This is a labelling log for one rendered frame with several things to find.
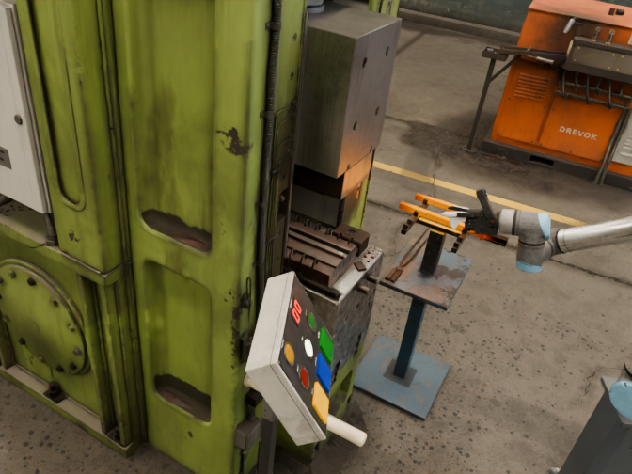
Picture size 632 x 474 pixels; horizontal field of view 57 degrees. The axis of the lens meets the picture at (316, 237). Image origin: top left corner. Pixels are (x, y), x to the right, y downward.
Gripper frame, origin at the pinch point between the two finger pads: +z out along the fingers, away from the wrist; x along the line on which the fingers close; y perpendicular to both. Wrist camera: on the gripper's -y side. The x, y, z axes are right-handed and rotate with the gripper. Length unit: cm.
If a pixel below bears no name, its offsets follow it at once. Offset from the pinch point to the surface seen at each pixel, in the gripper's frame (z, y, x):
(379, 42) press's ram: 12, -53, -53
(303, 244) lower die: 42, 12, -31
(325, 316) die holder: 30, 34, -40
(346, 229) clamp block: 32.9, 9.2, -13.0
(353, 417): 36, 103, 17
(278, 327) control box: 20, 15, -96
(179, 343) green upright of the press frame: 81, 49, -52
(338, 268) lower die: 28.0, 17.9, -34.1
